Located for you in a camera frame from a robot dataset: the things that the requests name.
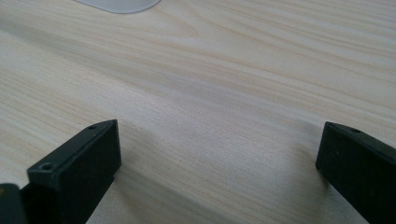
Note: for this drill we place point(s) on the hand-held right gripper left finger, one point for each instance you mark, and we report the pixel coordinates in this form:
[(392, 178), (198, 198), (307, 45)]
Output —
[(79, 168)]

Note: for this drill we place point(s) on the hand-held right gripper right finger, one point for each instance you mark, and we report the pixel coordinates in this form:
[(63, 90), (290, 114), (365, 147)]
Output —
[(361, 168)]

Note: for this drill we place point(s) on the white round plate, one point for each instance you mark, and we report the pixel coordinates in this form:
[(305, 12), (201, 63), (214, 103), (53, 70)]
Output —
[(121, 5)]

